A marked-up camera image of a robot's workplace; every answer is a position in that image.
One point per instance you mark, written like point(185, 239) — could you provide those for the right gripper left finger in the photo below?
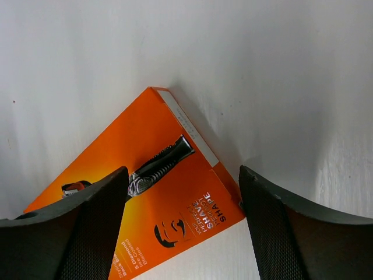
point(73, 238)

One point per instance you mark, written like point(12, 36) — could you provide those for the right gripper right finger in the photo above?
point(295, 238)

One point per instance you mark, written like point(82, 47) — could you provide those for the orange razor box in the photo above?
point(182, 196)

